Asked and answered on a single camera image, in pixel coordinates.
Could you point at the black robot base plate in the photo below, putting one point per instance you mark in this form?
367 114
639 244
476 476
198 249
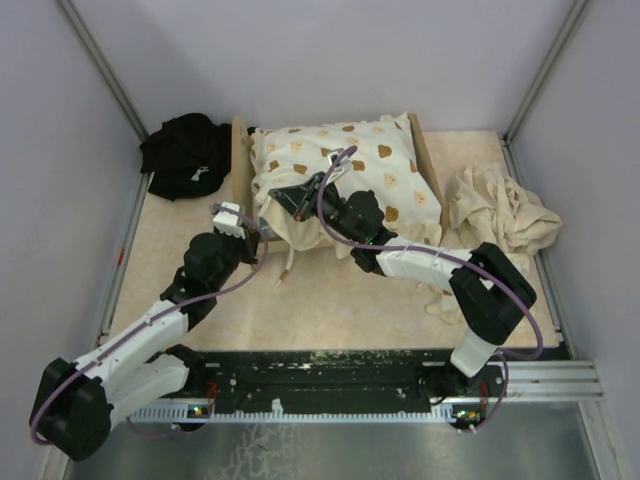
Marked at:
337 381

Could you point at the left aluminium corner rail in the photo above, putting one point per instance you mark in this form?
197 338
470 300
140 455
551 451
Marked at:
103 67

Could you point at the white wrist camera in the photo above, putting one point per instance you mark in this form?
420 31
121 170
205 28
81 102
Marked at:
228 220
340 160

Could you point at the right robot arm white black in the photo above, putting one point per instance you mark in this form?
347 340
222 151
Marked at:
492 294

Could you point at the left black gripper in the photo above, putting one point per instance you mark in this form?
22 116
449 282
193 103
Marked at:
250 243

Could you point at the cream crumpled blanket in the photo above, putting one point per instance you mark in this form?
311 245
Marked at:
487 205

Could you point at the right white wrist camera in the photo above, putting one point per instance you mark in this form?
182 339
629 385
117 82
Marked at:
340 160

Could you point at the black cloth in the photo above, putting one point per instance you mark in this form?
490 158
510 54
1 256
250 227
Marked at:
188 158

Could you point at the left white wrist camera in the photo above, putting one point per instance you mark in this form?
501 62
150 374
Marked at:
228 220

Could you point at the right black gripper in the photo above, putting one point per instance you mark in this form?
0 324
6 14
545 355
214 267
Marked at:
299 200

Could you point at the aluminium corner rail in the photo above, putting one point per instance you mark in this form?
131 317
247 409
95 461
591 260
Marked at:
564 36
103 67

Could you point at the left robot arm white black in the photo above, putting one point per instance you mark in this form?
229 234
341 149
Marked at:
79 403

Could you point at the small bear print cloth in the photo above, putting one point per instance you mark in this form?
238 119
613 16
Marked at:
442 304

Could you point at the right aluminium corner rail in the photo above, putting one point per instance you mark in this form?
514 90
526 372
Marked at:
564 36

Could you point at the bear print white cushion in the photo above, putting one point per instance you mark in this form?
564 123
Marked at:
345 185

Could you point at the wooden pet bed frame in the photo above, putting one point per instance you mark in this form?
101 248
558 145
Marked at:
240 165

